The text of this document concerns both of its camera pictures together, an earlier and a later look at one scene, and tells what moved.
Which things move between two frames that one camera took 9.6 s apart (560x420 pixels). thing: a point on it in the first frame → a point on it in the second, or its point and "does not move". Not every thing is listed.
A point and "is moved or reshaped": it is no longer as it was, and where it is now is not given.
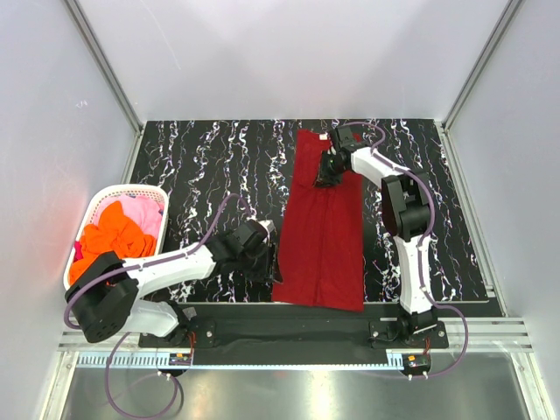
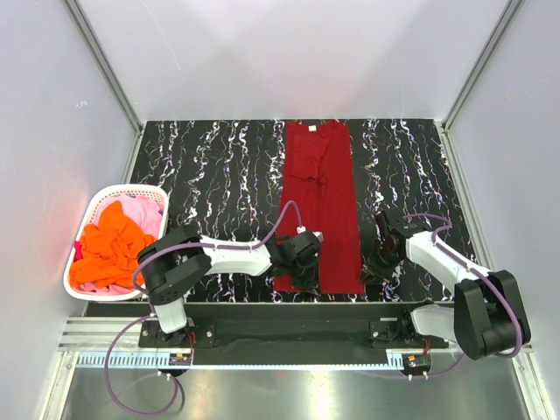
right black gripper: (324, 178) → (376, 274)
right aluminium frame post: (510, 10) does not move
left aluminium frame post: (104, 61) does not move
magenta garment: (78, 255) does not move
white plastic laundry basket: (157, 190) does not move
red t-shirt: (319, 250) is moved or reshaped
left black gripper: (269, 271) → (311, 283)
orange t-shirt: (115, 232) does not move
